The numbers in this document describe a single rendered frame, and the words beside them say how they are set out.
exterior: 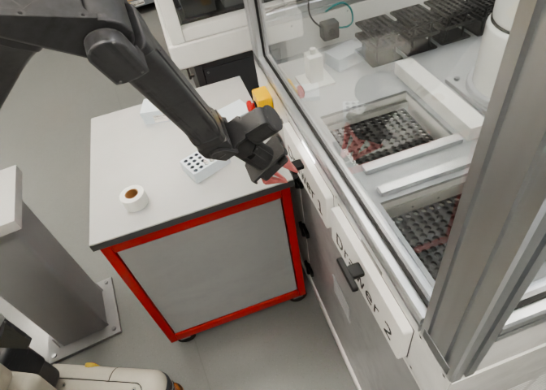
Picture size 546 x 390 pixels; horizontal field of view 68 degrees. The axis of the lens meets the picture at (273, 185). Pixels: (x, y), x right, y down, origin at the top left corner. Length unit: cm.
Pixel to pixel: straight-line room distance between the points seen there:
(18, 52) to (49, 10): 6
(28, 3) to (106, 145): 109
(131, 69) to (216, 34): 119
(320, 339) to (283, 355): 16
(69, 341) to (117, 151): 91
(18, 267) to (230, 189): 79
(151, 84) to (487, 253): 42
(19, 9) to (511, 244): 46
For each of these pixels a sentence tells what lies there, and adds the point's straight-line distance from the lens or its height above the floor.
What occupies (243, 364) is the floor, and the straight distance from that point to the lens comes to 171.
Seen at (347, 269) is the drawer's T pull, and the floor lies 91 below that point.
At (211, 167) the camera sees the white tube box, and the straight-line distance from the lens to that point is 120.
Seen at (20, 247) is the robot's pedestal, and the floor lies 62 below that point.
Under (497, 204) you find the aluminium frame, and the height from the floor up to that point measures 129.
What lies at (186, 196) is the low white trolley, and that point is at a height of 76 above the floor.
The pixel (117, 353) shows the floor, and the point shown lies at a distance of 191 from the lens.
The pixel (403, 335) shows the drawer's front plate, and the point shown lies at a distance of 72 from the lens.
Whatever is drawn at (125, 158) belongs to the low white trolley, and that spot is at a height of 76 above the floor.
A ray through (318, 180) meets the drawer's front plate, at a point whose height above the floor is 93.
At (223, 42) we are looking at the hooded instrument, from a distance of 165.
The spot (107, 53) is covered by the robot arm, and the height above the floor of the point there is 140.
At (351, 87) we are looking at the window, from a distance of 65.
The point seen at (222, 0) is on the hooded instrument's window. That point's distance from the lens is 162.
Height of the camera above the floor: 157
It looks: 46 degrees down
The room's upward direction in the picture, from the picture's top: 11 degrees counter-clockwise
